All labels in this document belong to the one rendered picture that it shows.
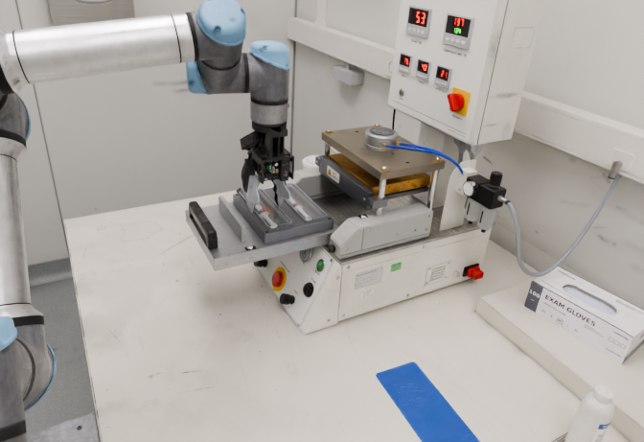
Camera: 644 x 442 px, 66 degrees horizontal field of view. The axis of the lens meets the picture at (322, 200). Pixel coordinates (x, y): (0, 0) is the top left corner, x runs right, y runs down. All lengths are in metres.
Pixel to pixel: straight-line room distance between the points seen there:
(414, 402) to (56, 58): 0.86
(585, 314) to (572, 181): 0.38
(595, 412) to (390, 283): 0.48
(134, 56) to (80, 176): 1.77
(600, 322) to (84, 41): 1.10
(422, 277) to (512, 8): 0.64
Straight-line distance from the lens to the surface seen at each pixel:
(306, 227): 1.07
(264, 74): 0.95
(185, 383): 1.07
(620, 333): 1.22
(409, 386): 1.08
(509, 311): 1.27
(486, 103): 1.16
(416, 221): 1.16
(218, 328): 1.18
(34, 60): 0.83
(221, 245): 1.05
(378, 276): 1.16
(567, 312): 1.25
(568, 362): 1.19
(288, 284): 1.21
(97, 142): 2.51
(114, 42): 0.82
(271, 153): 0.99
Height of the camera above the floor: 1.53
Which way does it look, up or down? 27 degrees down
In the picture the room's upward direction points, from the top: 4 degrees clockwise
